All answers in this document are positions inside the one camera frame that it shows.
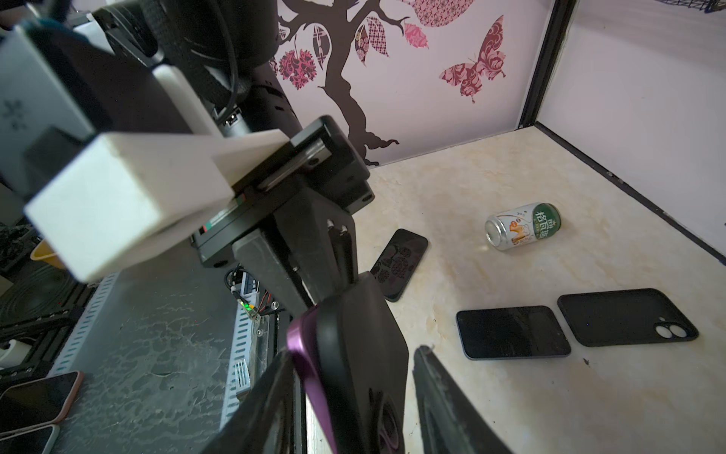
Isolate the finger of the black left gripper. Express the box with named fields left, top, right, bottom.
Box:
left=274, top=187, right=358, bottom=304
left=232, top=226, right=312, bottom=317

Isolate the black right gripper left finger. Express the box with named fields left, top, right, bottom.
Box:
left=202, top=350, right=294, bottom=454

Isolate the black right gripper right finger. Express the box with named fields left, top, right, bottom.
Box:
left=413, top=345, right=510, bottom=454

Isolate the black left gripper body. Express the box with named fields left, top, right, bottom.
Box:
left=191, top=115, right=374, bottom=268

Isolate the black phone case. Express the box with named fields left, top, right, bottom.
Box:
left=557, top=289, right=700, bottom=347
left=316, top=272, right=410, bottom=453

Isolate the blue edged black smartphone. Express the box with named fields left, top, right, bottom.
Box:
left=456, top=306, right=571, bottom=361

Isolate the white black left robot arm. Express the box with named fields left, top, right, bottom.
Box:
left=94, top=1, right=374, bottom=316

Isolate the pink phone on floor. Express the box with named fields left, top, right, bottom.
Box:
left=1, top=371, right=84, bottom=436

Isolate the grey phone on floor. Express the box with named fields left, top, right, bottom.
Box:
left=0, top=425, right=60, bottom=454

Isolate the crushed green drink can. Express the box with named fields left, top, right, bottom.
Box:
left=484, top=202, right=562, bottom=251

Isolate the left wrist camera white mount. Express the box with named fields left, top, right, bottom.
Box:
left=1, top=21, right=287, bottom=282

